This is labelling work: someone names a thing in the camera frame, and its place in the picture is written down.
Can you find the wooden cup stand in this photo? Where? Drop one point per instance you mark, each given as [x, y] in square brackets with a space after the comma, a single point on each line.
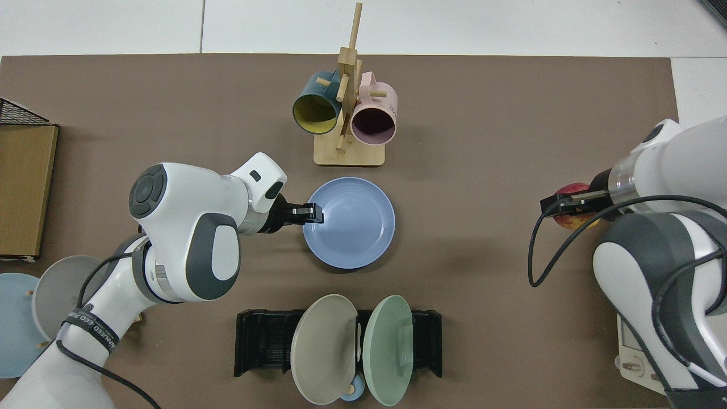
[352, 156]

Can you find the red yellow apple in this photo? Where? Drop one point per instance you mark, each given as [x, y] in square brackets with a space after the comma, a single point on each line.
[573, 222]

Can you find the small blue round thing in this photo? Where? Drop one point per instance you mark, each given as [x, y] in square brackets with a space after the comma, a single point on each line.
[349, 397]

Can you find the pale toaster oven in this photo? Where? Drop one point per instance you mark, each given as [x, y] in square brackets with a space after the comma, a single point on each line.
[630, 352]

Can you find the grey plate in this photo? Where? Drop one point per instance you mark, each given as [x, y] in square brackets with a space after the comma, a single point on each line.
[54, 289]

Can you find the dark blue mug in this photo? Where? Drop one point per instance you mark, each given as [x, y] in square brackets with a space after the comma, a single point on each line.
[309, 94]

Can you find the light blue plate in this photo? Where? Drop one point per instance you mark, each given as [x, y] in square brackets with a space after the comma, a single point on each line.
[14, 324]

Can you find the pale green plate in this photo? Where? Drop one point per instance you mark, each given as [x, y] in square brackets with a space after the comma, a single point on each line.
[389, 352]

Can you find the beige plate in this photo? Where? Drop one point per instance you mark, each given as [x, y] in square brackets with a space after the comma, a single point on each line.
[321, 352]

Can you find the pink mug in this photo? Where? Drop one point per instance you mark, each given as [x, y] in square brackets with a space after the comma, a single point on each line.
[380, 99]

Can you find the black dish rack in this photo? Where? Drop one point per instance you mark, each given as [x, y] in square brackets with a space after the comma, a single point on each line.
[261, 341]

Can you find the brown table cloth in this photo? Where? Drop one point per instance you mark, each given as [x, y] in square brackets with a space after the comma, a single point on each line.
[483, 284]

